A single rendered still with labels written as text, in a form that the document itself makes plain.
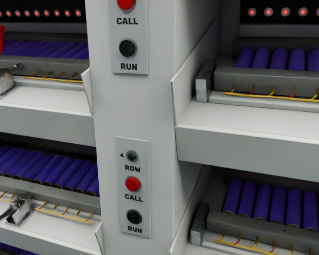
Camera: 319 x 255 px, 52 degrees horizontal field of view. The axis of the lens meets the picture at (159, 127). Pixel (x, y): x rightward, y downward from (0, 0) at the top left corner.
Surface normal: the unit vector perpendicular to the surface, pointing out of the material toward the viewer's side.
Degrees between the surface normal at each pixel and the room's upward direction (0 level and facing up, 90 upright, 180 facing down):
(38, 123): 106
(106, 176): 90
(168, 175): 90
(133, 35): 90
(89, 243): 16
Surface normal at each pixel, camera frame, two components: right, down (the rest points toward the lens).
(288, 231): -0.11, -0.82
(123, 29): -0.37, 0.31
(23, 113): -0.35, 0.56
